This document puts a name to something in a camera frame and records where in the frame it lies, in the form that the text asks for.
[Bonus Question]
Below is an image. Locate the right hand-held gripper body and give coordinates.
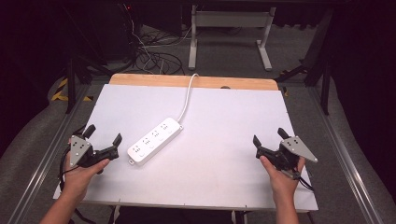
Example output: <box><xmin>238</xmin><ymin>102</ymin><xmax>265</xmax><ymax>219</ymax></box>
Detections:
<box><xmin>255</xmin><ymin>135</ymin><xmax>318</xmax><ymax>181</ymax></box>

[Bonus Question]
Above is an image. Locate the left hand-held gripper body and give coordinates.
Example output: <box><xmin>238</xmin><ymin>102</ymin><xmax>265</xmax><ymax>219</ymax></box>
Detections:
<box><xmin>68</xmin><ymin>133</ymin><xmax>120</xmax><ymax>169</ymax></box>

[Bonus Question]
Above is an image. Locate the person's left hand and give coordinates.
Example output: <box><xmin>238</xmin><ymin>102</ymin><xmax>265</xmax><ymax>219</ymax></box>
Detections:
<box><xmin>62</xmin><ymin>158</ymin><xmax>111</xmax><ymax>201</ymax></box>

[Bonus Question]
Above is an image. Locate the person's right hand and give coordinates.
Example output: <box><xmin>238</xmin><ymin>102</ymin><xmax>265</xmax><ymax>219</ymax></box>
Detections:
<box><xmin>259</xmin><ymin>156</ymin><xmax>306</xmax><ymax>203</ymax></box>

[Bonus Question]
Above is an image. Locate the white power strip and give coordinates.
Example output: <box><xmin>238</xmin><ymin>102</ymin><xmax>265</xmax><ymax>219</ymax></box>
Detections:
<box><xmin>126</xmin><ymin>117</ymin><xmax>184</xmax><ymax>166</ymax></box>

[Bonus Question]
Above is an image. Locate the white board sheet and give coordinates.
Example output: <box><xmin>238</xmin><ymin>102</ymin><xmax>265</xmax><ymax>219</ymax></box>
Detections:
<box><xmin>52</xmin><ymin>83</ymin><xmax>319</xmax><ymax>213</ymax></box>

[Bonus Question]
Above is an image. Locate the yellow black hazard tape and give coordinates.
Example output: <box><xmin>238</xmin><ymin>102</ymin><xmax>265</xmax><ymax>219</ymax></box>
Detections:
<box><xmin>50</xmin><ymin>77</ymin><xmax>94</xmax><ymax>103</ymax></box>

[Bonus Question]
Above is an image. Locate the black tripod stand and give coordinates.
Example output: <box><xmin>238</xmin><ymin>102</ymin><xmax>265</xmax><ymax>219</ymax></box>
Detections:
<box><xmin>60</xmin><ymin>46</ymin><xmax>111</xmax><ymax>115</ymax></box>
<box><xmin>274</xmin><ymin>8</ymin><xmax>332</xmax><ymax>117</ymax></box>

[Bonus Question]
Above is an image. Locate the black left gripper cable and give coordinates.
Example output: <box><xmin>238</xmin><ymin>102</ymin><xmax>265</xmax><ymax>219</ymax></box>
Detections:
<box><xmin>58</xmin><ymin>124</ymin><xmax>97</xmax><ymax>224</ymax></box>

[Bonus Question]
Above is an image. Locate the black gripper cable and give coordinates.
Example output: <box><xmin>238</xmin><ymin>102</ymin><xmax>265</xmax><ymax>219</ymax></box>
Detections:
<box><xmin>298</xmin><ymin>176</ymin><xmax>316</xmax><ymax>192</ymax></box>
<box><xmin>58</xmin><ymin>124</ymin><xmax>97</xmax><ymax>224</ymax></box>

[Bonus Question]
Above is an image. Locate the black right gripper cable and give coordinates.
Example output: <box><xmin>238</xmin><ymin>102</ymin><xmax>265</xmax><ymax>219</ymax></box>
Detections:
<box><xmin>298</xmin><ymin>176</ymin><xmax>316</xmax><ymax>192</ymax></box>

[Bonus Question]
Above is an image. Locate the aluminium floor rail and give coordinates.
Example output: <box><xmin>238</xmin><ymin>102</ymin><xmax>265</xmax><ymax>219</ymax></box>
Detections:
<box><xmin>306</xmin><ymin>87</ymin><xmax>386</xmax><ymax>224</ymax></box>
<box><xmin>7</xmin><ymin>83</ymin><xmax>92</xmax><ymax>224</ymax></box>

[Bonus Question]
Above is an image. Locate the white power strip cable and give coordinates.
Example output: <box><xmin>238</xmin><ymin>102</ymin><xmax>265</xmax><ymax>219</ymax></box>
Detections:
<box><xmin>177</xmin><ymin>73</ymin><xmax>200</xmax><ymax>123</ymax></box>

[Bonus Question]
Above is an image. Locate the tangle of floor cables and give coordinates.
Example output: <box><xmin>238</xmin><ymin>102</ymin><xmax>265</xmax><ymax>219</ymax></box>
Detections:
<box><xmin>122</xmin><ymin>3</ymin><xmax>244</xmax><ymax>77</ymax></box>

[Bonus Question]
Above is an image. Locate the white metal desk frame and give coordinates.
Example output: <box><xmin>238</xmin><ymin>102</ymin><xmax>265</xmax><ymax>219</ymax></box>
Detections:
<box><xmin>188</xmin><ymin>4</ymin><xmax>277</xmax><ymax>72</ymax></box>

